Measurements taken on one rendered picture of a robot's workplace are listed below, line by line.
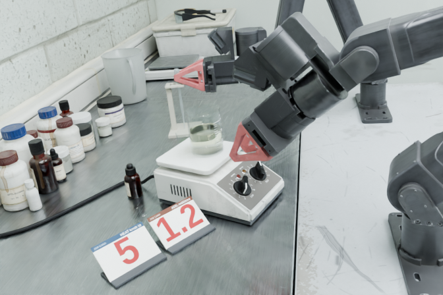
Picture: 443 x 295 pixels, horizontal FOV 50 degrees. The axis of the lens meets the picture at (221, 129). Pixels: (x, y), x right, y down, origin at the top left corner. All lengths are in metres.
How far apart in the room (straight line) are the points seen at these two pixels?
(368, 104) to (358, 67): 0.66
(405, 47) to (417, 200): 0.19
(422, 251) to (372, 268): 0.07
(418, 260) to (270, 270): 0.20
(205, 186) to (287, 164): 0.24
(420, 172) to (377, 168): 0.34
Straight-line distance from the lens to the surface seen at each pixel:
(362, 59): 0.57
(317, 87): 0.61
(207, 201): 0.82
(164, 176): 0.85
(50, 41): 1.43
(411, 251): 0.71
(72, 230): 0.88
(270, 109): 0.64
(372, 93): 1.23
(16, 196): 0.98
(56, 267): 0.80
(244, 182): 0.80
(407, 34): 0.58
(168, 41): 1.92
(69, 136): 1.12
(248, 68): 0.66
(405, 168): 0.64
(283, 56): 0.61
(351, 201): 0.86
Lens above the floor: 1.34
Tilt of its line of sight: 22 degrees down
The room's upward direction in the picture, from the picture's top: 6 degrees counter-clockwise
